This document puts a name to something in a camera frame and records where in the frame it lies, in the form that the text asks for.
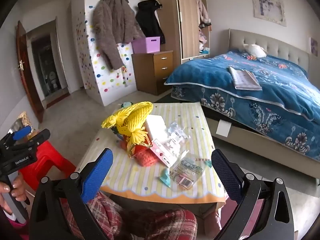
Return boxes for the person's left forearm pink sleeve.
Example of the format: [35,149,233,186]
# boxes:
[0,205,30,240]

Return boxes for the pile of light clothes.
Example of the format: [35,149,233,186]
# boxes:
[198,27,211,54]

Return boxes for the dark wooden door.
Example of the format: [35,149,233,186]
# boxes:
[15,20,44,123]

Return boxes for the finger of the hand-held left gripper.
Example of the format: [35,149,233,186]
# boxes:
[14,129,51,152]
[4,126,33,144]

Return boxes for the yellow foam fruit net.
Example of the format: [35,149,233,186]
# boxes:
[101,102,154,146]

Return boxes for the shiny gold snack bag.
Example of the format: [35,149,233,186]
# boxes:
[7,111,34,135]

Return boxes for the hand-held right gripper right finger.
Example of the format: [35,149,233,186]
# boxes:
[211,149,295,240]

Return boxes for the white paper tag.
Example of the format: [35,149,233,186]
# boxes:
[216,120,232,138]

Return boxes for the orange knitted glove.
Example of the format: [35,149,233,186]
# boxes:
[117,140,163,168]

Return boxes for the person's left hand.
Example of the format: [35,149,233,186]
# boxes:
[0,174,25,203]

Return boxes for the wooden nightstand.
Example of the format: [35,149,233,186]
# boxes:
[132,50,174,96]

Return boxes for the black coat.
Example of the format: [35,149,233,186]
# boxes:
[135,0,166,44]

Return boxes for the purple plastic storage bin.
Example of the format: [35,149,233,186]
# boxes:
[132,37,161,54]

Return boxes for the pink printed packet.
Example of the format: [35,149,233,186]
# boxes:
[150,138,177,168]

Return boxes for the wooden wardrobe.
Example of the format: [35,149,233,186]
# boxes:
[144,0,211,64]

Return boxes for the clear printed plastic wrapper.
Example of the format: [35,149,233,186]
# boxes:
[169,159,204,189]

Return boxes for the folded grey cloth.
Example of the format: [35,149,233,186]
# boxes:
[229,66,263,91]

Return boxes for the person's plaid pants legs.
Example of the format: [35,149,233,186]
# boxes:
[60,191,198,240]

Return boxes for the large wall poster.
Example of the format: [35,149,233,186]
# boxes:
[251,0,287,27]

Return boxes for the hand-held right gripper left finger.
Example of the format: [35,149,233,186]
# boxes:
[29,148,113,240]

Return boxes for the white paper box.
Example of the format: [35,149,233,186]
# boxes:
[145,115,167,140]

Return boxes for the brown quilted jacket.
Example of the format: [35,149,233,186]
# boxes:
[92,0,139,70]

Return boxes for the pink hanging garment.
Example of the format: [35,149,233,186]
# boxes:
[196,0,211,26]

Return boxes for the white toilet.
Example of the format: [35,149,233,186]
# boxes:
[49,71,59,89]

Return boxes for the polka dot white cabinet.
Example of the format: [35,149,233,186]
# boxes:
[75,4,137,107]

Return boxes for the white pillow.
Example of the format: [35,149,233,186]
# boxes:
[244,43,268,58]

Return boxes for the red plastic stool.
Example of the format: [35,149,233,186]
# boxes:
[19,140,77,198]

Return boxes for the striped tablecloth table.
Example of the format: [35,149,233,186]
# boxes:
[75,102,227,203]

